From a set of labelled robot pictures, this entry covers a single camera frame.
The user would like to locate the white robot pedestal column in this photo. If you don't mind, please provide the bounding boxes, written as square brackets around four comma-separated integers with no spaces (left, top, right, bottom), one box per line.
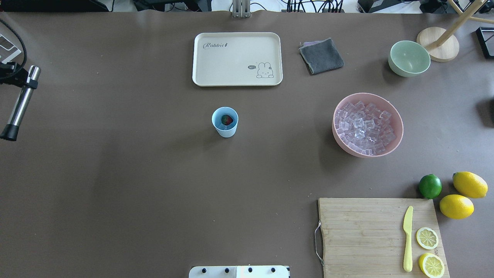
[188,264,291,278]

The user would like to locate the wooden cup tree stand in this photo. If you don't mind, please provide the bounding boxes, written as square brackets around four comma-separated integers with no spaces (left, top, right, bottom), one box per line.
[416,0,493,62]

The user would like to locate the small blue plastic cup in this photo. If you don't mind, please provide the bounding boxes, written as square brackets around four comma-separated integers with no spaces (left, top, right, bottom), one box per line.
[211,106,239,138]

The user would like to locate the yellow plastic knife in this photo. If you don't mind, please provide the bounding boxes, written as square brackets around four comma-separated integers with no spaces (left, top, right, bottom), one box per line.
[403,206,413,272]

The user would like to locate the wooden cutting board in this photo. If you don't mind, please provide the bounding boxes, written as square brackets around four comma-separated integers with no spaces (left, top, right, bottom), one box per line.
[318,198,440,278]

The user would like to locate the grey folded cloth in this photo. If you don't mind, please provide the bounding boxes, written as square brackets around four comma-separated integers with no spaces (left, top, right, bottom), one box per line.
[299,37,345,75]

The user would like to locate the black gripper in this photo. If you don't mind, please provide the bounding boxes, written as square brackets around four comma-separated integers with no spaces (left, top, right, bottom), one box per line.
[0,62,38,90]

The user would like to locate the pink bowl of ice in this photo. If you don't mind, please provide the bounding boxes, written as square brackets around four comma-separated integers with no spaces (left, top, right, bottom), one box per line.
[332,93,404,158]

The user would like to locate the green ceramic bowl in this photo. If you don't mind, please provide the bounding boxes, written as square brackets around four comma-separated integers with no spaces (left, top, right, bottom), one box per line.
[388,41,431,77]

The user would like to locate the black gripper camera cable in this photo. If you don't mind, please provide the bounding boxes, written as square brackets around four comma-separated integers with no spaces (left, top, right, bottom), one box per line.
[0,19,27,81]

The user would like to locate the red strawberry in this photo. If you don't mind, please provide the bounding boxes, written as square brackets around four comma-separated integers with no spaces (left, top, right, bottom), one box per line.
[220,114,233,126]

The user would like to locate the yellow lemon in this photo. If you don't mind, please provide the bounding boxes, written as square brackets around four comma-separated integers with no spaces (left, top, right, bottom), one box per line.
[439,194,475,219]
[452,172,488,198]

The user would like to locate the green lime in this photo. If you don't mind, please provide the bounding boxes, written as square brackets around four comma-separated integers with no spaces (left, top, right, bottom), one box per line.
[418,174,443,199]

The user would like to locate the lemon slice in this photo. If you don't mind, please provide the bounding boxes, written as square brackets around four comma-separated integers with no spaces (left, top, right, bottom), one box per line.
[418,253,446,278]
[415,227,439,250]

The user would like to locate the cream rabbit serving tray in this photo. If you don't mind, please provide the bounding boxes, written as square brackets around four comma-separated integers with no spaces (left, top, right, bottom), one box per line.
[192,32,283,86]

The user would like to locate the steel muddler black tip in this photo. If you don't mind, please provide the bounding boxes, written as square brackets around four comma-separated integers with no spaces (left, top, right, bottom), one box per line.
[1,65,41,141]

